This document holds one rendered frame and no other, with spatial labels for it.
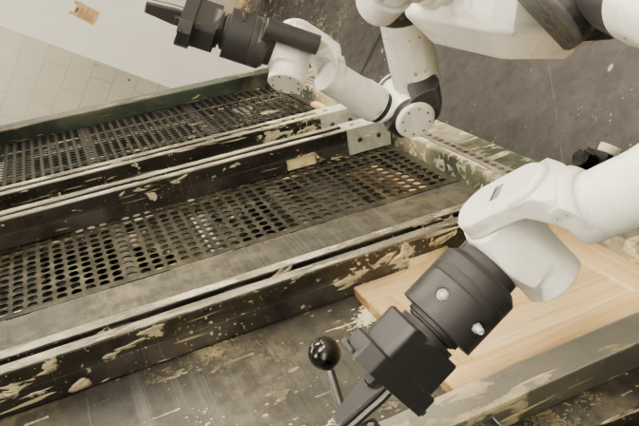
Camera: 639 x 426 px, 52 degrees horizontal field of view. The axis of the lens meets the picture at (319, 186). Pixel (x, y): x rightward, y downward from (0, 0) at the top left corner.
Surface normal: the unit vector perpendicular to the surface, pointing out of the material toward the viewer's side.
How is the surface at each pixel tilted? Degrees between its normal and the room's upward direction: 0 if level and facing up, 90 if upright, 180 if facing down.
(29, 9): 90
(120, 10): 90
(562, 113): 0
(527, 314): 57
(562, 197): 45
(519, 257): 71
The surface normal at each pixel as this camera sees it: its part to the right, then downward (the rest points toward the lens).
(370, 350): -0.15, -0.22
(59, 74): 0.35, 0.42
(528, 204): -0.45, 0.60
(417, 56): 0.24, 0.60
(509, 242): 0.15, 0.07
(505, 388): -0.12, -0.91
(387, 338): -0.60, -0.62
